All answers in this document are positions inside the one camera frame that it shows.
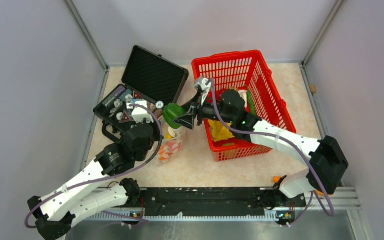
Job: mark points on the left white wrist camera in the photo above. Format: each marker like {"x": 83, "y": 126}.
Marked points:
{"x": 139, "y": 111}

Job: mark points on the orange fruit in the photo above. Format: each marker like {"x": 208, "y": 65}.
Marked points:
{"x": 168, "y": 151}

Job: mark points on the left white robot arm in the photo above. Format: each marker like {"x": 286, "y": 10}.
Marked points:
{"x": 56, "y": 214}

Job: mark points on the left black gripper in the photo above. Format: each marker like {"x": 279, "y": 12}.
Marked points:
{"x": 157, "y": 136}

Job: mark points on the clear zip top bag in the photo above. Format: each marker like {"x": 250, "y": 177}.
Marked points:
{"x": 165, "y": 140}

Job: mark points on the white mushroom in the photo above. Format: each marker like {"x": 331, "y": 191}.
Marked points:
{"x": 173, "y": 133}

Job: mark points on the red plastic basket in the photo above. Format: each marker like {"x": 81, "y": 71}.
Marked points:
{"x": 245, "y": 92}

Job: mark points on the green bell pepper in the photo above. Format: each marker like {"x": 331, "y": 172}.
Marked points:
{"x": 173, "y": 111}

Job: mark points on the napa cabbage toy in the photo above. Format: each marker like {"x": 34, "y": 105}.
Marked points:
{"x": 219, "y": 132}

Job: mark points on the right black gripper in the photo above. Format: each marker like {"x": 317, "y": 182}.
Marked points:
{"x": 195, "y": 109}

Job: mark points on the black poker chip case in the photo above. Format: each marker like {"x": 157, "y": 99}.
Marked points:
{"x": 147, "y": 76}

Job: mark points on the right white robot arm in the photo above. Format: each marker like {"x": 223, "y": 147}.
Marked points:
{"x": 324, "y": 158}

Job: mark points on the orange handled tool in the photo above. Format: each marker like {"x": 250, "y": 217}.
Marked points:
{"x": 277, "y": 179}

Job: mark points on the green lime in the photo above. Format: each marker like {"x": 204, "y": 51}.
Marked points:
{"x": 225, "y": 145}

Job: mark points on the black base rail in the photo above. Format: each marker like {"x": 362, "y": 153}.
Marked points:
{"x": 214, "y": 204}

